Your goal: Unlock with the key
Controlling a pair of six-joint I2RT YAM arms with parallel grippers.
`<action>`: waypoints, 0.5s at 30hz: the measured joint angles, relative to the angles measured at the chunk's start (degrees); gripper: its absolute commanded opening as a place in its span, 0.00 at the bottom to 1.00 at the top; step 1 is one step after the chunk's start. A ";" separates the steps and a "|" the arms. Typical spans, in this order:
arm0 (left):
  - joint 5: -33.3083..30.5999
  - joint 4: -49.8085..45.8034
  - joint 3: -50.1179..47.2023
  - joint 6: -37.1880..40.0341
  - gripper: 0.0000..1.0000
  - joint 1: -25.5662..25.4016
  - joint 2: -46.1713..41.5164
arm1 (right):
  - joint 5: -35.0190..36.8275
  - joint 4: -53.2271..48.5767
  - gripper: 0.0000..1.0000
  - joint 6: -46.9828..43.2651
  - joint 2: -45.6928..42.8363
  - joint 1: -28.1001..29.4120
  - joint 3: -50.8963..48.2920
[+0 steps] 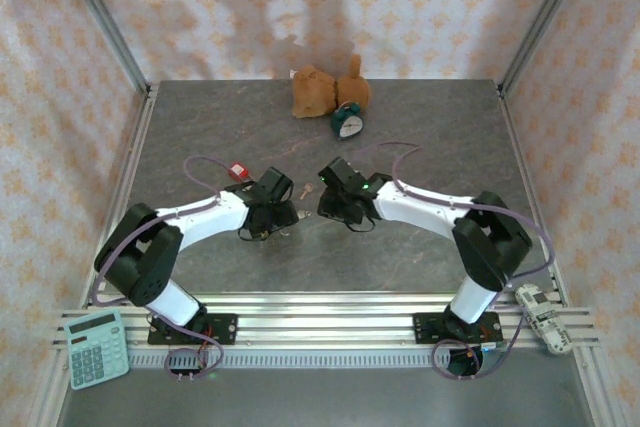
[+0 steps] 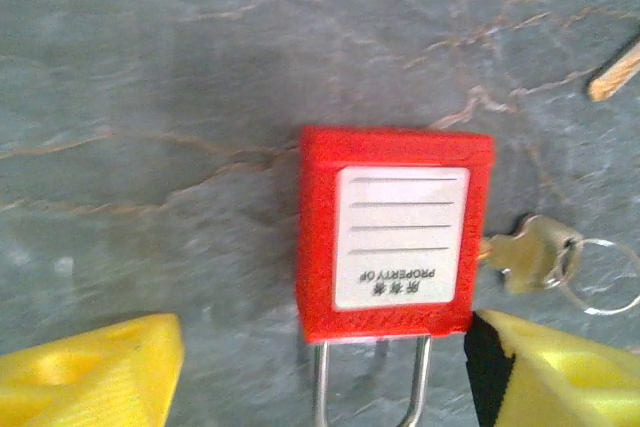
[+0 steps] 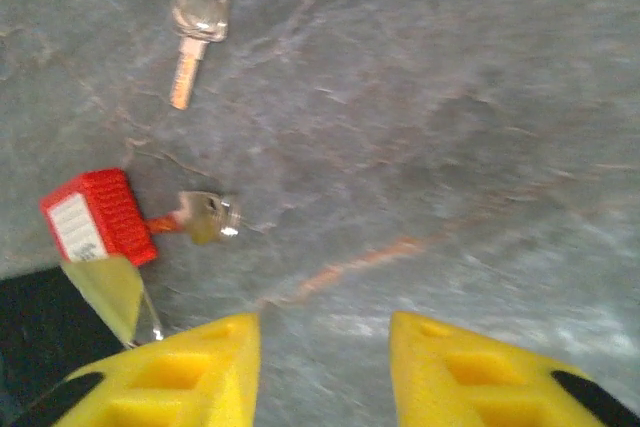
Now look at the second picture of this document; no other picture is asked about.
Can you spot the red safety padlock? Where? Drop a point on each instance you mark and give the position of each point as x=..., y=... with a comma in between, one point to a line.
x=320, y=247

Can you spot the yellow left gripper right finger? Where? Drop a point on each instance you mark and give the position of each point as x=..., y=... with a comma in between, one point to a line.
x=560, y=387

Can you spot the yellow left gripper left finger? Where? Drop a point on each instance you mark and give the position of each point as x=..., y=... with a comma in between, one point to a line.
x=90, y=387

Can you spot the small metal key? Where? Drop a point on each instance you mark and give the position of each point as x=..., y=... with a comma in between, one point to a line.
x=615, y=74
x=525, y=257

